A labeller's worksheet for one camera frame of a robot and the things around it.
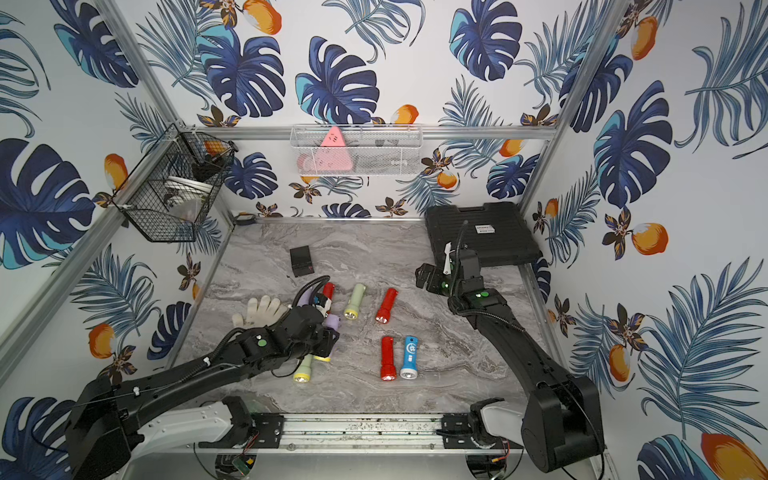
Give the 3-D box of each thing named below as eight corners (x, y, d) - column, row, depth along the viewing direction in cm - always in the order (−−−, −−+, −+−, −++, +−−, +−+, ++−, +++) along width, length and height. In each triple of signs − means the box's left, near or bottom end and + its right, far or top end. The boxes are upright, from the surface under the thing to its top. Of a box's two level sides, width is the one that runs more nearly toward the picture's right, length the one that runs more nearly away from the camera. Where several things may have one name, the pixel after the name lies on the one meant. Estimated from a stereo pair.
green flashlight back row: (345, 318, 96) (344, 313, 93) (355, 287, 103) (354, 282, 101) (356, 320, 95) (355, 315, 93) (366, 289, 103) (365, 284, 100)
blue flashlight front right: (400, 379, 85) (400, 375, 82) (401, 340, 92) (402, 335, 89) (417, 380, 85) (418, 376, 82) (417, 341, 92) (418, 336, 89)
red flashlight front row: (380, 380, 85) (380, 377, 82) (381, 340, 92) (380, 336, 90) (395, 380, 85) (395, 377, 82) (394, 340, 92) (394, 336, 90)
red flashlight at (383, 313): (375, 321, 96) (375, 316, 94) (388, 291, 103) (388, 286, 101) (386, 324, 95) (386, 320, 93) (398, 294, 102) (398, 289, 100)
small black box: (296, 278, 106) (293, 271, 103) (293, 256, 112) (290, 249, 109) (315, 274, 107) (312, 266, 104) (310, 252, 114) (308, 244, 110)
